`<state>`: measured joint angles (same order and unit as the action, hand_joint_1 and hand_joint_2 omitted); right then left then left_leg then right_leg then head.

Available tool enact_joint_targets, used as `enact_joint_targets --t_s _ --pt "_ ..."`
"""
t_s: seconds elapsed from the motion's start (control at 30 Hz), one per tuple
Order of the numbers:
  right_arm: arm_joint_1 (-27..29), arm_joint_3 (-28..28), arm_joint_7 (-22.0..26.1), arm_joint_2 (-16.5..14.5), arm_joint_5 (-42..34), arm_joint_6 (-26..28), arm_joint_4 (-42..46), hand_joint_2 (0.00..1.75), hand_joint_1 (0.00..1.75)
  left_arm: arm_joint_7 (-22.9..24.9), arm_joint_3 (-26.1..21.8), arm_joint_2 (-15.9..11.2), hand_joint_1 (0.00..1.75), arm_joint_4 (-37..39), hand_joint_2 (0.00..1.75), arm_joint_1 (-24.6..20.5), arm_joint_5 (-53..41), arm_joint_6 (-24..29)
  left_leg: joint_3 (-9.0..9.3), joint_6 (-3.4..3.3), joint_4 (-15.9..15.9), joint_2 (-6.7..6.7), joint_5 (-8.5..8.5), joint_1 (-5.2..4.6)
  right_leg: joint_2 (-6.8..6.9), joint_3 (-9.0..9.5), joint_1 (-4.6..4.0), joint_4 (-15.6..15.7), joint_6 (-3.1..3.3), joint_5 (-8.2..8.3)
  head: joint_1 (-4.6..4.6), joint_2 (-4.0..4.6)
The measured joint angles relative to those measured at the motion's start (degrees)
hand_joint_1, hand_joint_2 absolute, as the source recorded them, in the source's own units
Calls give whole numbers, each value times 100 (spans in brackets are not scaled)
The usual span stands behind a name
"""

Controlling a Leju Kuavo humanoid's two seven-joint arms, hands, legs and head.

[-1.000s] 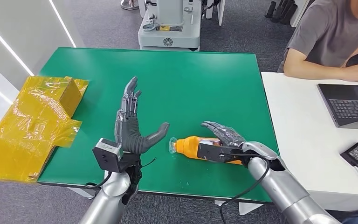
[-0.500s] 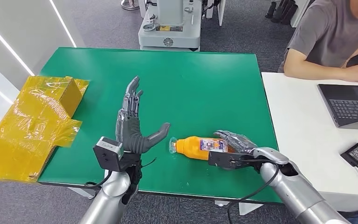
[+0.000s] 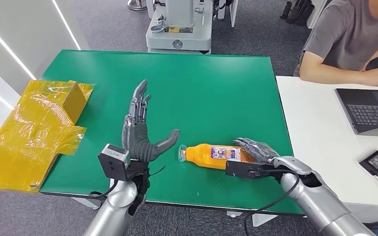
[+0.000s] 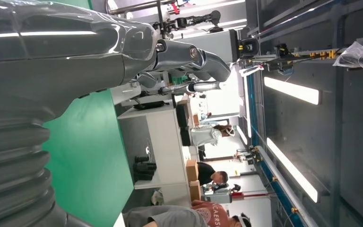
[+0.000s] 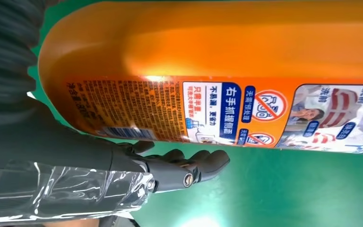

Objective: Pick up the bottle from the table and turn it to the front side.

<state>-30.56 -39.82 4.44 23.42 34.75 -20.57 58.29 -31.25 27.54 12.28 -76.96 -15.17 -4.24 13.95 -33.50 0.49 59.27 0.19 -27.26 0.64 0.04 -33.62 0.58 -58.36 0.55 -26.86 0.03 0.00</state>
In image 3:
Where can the person's right hand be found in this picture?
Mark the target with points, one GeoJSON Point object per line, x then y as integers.
{"type": "Point", "coordinates": [374, 77]}

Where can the chrome chair base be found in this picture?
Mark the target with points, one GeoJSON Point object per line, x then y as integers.
{"type": "Point", "coordinates": [136, 5]}

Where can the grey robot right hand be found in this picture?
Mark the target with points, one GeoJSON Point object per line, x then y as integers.
{"type": "Point", "coordinates": [257, 150]}

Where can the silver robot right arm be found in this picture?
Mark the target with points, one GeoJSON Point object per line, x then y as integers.
{"type": "Point", "coordinates": [319, 198]}

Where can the white wall light strip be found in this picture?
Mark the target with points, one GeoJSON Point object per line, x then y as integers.
{"type": "Point", "coordinates": [9, 49]}

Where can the black power adapter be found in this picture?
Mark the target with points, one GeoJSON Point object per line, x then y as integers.
{"type": "Point", "coordinates": [377, 161]}

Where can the white cabinet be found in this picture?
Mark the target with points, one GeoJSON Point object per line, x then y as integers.
{"type": "Point", "coordinates": [316, 13]}

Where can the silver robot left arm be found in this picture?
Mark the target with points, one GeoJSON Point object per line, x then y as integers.
{"type": "Point", "coordinates": [117, 211]}

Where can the person's right forearm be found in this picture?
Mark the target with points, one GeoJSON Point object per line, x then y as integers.
{"type": "Point", "coordinates": [334, 76]}

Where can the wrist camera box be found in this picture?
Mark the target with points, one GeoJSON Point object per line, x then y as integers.
{"type": "Point", "coordinates": [244, 169]}
{"type": "Point", "coordinates": [114, 164]}

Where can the yellow taped cardboard box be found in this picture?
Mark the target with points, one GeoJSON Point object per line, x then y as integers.
{"type": "Point", "coordinates": [29, 136]}

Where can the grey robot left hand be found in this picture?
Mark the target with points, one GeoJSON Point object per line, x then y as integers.
{"type": "Point", "coordinates": [138, 143]}

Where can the dark grey laptop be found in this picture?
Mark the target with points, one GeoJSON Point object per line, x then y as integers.
{"type": "Point", "coordinates": [371, 114]}

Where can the white machine with column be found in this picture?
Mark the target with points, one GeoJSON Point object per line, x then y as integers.
{"type": "Point", "coordinates": [179, 35]}

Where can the white upright panel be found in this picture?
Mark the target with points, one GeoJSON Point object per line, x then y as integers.
{"type": "Point", "coordinates": [233, 13]}

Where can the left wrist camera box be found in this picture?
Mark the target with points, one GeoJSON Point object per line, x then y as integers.
{"type": "Point", "coordinates": [114, 164]}

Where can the person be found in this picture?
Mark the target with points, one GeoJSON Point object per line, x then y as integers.
{"type": "Point", "coordinates": [339, 35]}

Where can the black boot-shaped object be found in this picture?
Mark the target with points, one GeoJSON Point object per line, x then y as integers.
{"type": "Point", "coordinates": [302, 13]}
{"type": "Point", "coordinates": [286, 9]}

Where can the green table mat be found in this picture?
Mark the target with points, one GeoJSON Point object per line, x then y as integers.
{"type": "Point", "coordinates": [192, 84]}

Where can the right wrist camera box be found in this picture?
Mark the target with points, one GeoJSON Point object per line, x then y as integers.
{"type": "Point", "coordinates": [244, 169]}

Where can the orange juice bottle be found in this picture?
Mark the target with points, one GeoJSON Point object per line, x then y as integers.
{"type": "Point", "coordinates": [202, 156]}

